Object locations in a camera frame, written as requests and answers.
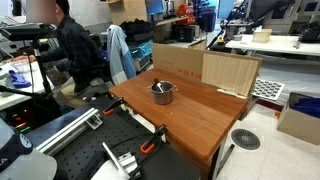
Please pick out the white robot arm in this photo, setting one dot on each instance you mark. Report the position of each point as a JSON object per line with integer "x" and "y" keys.
{"x": 19, "y": 160}

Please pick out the silver metal pot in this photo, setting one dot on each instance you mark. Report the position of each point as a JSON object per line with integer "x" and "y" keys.
{"x": 162, "y": 98}

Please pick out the black marker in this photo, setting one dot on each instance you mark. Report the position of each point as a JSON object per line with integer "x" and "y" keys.
{"x": 158, "y": 84}

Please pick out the black orange clamp near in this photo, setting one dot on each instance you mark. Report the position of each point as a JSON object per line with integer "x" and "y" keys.
{"x": 149, "y": 145}

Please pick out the black orange clamp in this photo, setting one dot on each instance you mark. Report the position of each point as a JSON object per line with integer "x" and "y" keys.
{"x": 149, "y": 145}
{"x": 112, "y": 106}

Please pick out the light blue hanging jacket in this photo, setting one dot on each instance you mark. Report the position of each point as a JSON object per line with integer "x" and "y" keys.
{"x": 120, "y": 59}

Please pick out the black orange clamp far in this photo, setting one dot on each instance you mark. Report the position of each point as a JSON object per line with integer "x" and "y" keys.
{"x": 112, "y": 106}

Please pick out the black perforated breadboard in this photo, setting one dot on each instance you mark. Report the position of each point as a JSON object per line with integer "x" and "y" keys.
{"x": 82, "y": 157}

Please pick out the brown cardboard backboard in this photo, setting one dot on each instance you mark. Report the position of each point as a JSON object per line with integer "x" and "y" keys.
{"x": 232, "y": 73}

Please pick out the seated person dark shirt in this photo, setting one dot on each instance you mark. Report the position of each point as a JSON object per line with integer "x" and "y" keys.
{"x": 77, "y": 55}

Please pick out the white perforated tray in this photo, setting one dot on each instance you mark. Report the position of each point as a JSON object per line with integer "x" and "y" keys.
{"x": 267, "y": 89}

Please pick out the small beige box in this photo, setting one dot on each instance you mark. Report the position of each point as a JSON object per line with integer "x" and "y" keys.
{"x": 262, "y": 36}

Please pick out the white table in background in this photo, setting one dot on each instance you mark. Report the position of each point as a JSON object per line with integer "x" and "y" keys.
{"x": 276, "y": 43}

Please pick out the cardboard box on floor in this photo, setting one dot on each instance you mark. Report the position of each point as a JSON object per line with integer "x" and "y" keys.
{"x": 300, "y": 117}

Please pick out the aluminium extrusion rail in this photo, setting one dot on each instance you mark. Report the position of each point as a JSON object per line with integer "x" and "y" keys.
{"x": 88, "y": 120}

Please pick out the small metal bracket rail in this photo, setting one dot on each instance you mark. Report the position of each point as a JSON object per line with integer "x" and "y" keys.
{"x": 124, "y": 167}

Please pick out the camera on black tripod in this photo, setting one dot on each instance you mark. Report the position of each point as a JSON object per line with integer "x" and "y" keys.
{"x": 32, "y": 33}

